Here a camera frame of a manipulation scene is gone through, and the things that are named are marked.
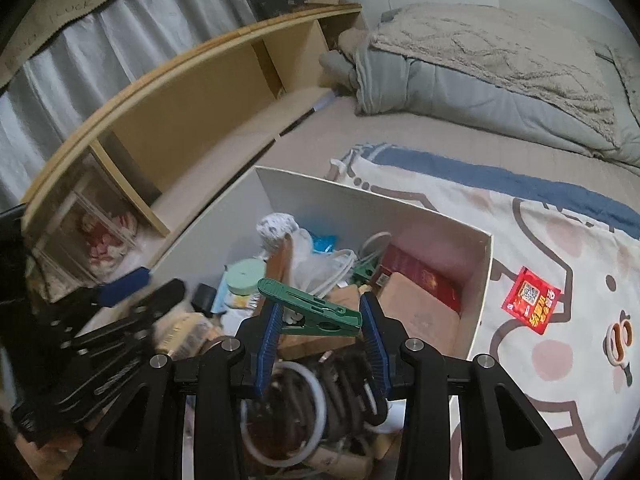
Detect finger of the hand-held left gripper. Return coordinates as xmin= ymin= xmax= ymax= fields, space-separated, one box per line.
xmin=50 ymin=280 xmax=187 ymax=411
xmin=55 ymin=266 xmax=152 ymax=326

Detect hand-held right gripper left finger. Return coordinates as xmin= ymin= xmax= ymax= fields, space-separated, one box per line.
xmin=75 ymin=304 xmax=282 ymax=480

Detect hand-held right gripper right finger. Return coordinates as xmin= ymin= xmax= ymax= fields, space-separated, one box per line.
xmin=359 ymin=291 xmax=583 ymax=480

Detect small black cube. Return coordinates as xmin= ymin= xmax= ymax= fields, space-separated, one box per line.
xmin=192 ymin=284 xmax=217 ymax=313

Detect green clothes peg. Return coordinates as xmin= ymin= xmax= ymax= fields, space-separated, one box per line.
xmin=256 ymin=277 xmax=363 ymax=337

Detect pale green round case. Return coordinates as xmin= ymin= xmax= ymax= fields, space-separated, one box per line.
xmin=224 ymin=259 xmax=267 ymax=295

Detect white storage box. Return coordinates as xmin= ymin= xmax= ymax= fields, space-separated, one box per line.
xmin=87 ymin=165 xmax=494 ymax=480

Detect tan tissue packet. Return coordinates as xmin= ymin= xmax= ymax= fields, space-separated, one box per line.
xmin=155 ymin=312 xmax=223 ymax=356

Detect small wooden block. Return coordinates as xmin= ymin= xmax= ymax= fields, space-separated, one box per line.
xmin=277 ymin=330 xmax=361 ymax=361

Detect red dress doll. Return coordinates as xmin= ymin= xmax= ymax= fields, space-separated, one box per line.
xmin=80 ymin=212 xmax=138 ymax=268

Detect tan brown box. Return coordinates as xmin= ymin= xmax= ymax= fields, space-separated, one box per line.
xmin=377 ymin=272 xmax=461 ymax=361

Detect green plastic clip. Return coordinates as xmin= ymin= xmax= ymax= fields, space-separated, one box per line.
xmin=354 ymin=260 xmax=378 ymax=286

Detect brown leather card holder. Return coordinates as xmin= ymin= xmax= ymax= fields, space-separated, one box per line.
xmin=267 ymin=237 xmax=296 ymax=306

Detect dark red box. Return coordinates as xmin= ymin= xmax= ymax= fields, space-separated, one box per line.
xmin=382 ymin=242 xmax=463 ymax=313

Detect clear cylinder display case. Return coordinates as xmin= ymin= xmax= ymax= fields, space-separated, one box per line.
xmin=27 ymin=165 xmax=146 ymax=291

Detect clear plastic bag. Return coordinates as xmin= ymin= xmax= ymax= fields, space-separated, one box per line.
xmin=287 ymin=227 xmax=331 ymax=301

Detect white crumpled bag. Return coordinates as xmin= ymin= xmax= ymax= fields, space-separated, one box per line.
xmin=256 ymin=212 xmax=298 ymax=251

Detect red foil packet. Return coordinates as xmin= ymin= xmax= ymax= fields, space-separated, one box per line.
xmin=501 ymin=266 xmax=563 ymax=336

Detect printed cartoon blanket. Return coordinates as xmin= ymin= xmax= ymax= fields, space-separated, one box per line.
xmin=325 ymin=142 xmax=640 ymax=480

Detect wooden shelf unit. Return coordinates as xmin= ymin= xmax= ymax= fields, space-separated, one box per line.
xmin=20 ymin=2 xmax=363 ymax=241

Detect grey curtain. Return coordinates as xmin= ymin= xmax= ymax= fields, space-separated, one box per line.
xmin=0 ymin=0 xmax=261 ymax=201

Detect grey quilt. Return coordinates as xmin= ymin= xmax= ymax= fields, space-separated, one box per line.
xmin=320 ymin=2 xmax=640 ymax=171

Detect beige printed valance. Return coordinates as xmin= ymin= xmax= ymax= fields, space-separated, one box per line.
xmin=0 ymin=0 xmax=236 ymax=91

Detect beige knitted throw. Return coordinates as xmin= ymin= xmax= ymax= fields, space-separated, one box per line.
xmin=367 ymin=2 xmax=618 ymax=136
xmin=607 ymin=45 xmax=640 ymax=126

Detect brown coiled cord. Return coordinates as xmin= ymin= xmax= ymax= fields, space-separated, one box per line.
xmin=260 ymin=350 xmax=381 ymax=441

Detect white plastic ring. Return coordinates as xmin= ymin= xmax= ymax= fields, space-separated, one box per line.
xmin=240 ymin=364 xmax=329 ymax=467

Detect white cable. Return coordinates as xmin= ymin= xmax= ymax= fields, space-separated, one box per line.
xmin=320 ymin=231 xmax=393 ymax=301

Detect white handled scissors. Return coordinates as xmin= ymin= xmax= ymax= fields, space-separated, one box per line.
xmin=602 ymin=312 xmax=636 ymax=376

